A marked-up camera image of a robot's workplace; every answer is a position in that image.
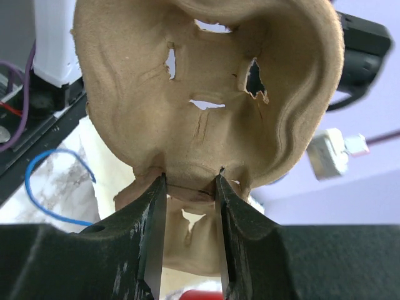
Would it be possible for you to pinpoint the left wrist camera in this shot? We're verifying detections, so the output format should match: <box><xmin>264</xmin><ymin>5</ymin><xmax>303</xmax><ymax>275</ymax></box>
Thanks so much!
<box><xmin>306</xmin><ymin>128</ymin><xmax>369</xmax><ymax>181</ymax></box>

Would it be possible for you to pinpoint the red plastic straw holder cup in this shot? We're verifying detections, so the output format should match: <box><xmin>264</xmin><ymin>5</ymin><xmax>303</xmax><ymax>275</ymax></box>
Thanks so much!
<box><xmin>179</xmin><ymin>289</ymin><xmax>224</xmax><ymax>300</ymax></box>

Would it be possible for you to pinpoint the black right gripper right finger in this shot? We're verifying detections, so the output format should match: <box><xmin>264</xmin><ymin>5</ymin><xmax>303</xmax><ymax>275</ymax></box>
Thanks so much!
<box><xmin>215</xmin><ymin>175</ymin><xmax>399</xmax><ymax>299</ymax></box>

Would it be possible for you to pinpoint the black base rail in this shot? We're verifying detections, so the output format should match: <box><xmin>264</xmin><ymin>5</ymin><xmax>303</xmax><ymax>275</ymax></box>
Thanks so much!
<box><xmin>0</xmin><ymin>73</ymin><xmax>90</xmax><ymax>206</ymax></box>

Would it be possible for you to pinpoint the checkered paper takeout bag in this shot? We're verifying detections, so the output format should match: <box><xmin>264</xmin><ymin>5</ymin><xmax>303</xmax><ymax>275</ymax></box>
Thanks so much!
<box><xmin>1</xmin><ymin>117</ymin><xmax>222</xmax><ymax>299</ymax></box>

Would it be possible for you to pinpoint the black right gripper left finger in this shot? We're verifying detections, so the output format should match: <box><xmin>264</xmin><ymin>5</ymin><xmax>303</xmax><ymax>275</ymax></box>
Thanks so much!
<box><xmin>1</xmin><ymin>176</ymin><xmax>166</xmax><ymax>299</ymax></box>

